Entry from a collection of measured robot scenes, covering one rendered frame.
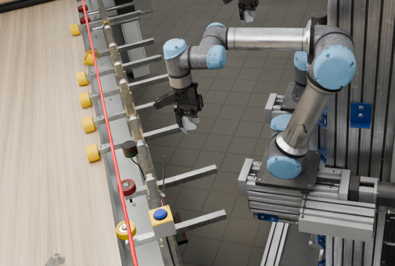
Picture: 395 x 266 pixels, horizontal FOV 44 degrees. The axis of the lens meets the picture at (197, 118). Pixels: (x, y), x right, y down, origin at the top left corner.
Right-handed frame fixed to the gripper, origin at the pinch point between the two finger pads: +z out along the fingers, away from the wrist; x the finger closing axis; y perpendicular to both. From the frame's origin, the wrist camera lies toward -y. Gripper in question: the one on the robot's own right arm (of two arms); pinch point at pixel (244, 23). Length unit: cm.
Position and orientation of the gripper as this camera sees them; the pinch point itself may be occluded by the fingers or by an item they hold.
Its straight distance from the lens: 244.6
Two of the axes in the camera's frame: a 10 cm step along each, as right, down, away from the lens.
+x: 3.2, -6.0, 7.4
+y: 9.4, 0.8, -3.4
